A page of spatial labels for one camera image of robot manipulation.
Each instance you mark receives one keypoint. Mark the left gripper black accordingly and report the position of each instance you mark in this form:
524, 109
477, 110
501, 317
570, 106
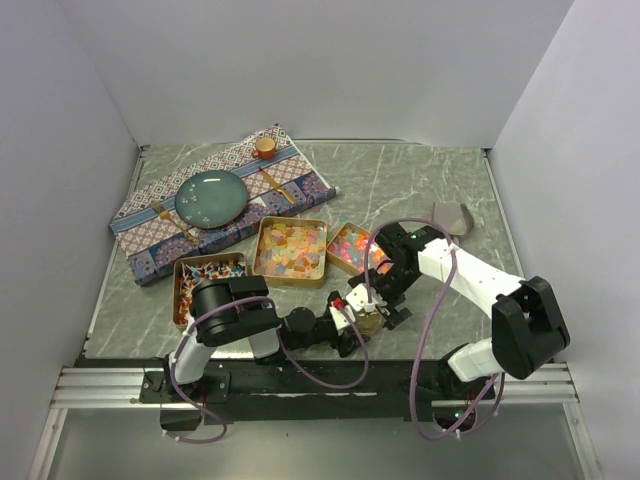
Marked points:
344, 347

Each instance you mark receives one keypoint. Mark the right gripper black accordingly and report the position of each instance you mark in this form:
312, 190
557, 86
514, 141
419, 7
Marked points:
395, 317

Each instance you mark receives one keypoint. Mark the wooden jar lid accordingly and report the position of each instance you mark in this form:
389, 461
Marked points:
368, 324

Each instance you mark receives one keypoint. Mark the gold tin with gummy candies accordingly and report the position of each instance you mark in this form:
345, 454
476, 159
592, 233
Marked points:
346, 250

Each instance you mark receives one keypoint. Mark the gold tin with popsicle candies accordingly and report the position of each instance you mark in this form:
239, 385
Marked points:
291, 252

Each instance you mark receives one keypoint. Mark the metal candy scoop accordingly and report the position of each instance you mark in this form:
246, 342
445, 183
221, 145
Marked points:
455, 218

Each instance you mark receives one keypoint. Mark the gold tin with lollipops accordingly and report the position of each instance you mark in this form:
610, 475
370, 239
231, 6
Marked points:
191, 271

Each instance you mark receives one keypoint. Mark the teal ceramic plate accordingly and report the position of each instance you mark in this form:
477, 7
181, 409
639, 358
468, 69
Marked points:
211, 199

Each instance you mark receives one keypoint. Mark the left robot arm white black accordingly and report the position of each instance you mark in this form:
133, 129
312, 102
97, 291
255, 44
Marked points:
231, 309

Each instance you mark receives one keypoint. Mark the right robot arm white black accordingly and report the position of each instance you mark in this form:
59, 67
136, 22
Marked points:
527, 326

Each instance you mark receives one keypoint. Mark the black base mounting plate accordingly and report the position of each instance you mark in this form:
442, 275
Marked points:
242, 390

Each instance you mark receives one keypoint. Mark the patterned placemat cloth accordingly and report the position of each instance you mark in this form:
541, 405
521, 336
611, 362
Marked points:
151, 245

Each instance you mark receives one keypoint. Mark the gold knife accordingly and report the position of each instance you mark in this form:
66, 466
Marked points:
277, 187

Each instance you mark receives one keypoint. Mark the orange cup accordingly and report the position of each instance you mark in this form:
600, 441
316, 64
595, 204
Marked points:
265, 148

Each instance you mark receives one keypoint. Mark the gold fork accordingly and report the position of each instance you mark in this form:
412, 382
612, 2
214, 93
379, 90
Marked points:
164, 214

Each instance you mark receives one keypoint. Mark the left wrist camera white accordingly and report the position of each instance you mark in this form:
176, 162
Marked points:
342, 314

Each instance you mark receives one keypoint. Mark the aluminium rail frame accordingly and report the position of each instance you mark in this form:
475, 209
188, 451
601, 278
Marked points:
111, 388

